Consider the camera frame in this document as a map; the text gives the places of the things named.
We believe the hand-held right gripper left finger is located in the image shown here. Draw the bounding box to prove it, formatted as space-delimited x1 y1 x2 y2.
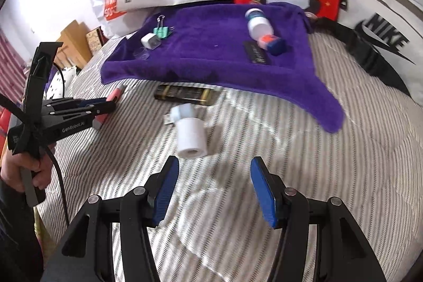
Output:
59 156 181 282

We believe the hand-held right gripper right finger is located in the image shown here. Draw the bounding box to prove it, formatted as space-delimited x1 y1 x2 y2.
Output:
250 156 387 282

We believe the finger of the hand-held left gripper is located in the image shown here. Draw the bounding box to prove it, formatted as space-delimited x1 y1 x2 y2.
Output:
47 100 117 124
44 97 108 109

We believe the pink and white tube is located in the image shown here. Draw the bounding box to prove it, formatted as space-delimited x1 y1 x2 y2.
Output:
93 84 125 130

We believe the white charger plug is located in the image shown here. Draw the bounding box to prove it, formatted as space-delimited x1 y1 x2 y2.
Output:
141 33 161 49

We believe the green binder clip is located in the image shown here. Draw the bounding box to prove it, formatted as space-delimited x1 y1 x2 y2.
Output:
153 15 174 40

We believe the black card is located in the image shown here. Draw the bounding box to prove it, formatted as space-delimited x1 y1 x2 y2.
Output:
243 41 272 65

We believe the orange and blue eraser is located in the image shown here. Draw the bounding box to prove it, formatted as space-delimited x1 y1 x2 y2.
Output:
258 34 287 56

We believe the white bottle with blue label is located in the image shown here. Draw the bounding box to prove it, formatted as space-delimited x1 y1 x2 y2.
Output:
245 8 275 40

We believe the person's left forearm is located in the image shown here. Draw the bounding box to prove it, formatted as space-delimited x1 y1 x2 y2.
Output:
0 177 44 282

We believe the person's left hand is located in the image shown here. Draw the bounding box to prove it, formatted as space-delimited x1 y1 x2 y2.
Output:
0 151 53 193

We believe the white polka dot cloth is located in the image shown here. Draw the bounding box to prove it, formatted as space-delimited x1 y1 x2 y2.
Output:
43 66 78 101

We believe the striped grey blanket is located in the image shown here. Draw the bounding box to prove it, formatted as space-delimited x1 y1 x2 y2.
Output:
35 27 423 282

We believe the wooden nightstand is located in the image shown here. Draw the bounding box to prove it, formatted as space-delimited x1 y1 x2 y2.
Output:
53 20 109 71

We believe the red striped cloth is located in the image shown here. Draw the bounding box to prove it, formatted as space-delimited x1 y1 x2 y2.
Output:
0 27 34 119

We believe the black and gold tube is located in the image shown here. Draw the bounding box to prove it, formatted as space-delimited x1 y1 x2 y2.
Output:
154 84 219 106

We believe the purple towel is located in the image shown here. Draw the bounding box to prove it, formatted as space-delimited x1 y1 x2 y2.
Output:
100 3 346 133

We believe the black cable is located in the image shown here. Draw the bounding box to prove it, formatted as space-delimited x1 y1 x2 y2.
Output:
44 62 71 228

